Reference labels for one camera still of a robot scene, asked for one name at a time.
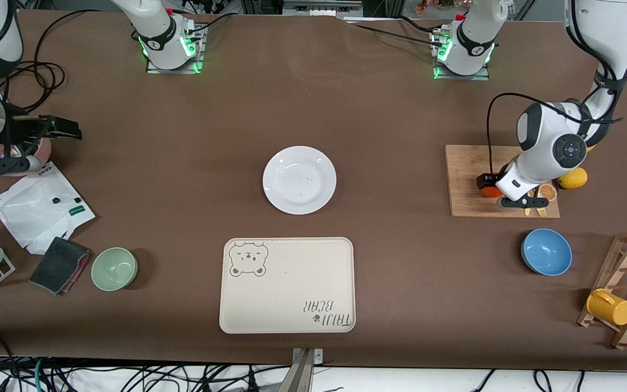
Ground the light green bowl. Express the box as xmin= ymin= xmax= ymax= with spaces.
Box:
xmin=91 ymin=247 xmax=138 ymax=292

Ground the blue bowl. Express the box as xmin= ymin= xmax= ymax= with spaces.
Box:
xmin=521 ymin=228 xmax=573 ymax=277

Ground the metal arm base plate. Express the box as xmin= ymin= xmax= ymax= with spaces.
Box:
xmin=433 ymin=30 xmax=491 ymax=81
xmin=146 ymin=24 xmax=205 ymax=74

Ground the coiled black cable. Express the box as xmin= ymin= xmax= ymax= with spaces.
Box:
xmin=0 ymin=9 xmax=103 ymax=111

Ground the cream bear print tray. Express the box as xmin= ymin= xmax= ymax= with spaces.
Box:
xmin=219 ymin=237 xmax=356 ymax=334

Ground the pink bowl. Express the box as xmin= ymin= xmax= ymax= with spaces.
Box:
xmin=0 ymin=137 xmax=52 ymax=176

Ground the white plastic bag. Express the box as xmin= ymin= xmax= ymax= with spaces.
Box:
xmin=0 ymin=162 xmax=96 ymax=255

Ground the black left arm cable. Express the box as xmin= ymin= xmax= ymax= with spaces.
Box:
xmin=486 ymin=91 xmax=622 ymax=177

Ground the aluminium camera mount post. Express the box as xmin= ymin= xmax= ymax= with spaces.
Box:
xmin=291 ymin=347 xmax=324 ymax=392

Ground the dark folded cloth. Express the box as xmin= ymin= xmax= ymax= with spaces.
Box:
xmin=29 ymin=237 xmax=92 ymax=296

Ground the yellow cup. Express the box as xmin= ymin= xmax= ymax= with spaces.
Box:
xmin=586 ymin=289 xmax=627 ymax=326

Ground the wooden cutting board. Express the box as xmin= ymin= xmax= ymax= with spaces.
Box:
xmin=445 ymin=144 xmax=561 ymax=218

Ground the white round plate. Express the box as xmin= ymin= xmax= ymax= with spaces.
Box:
xmin=262 ymin=145 xmax=337 ymax=215

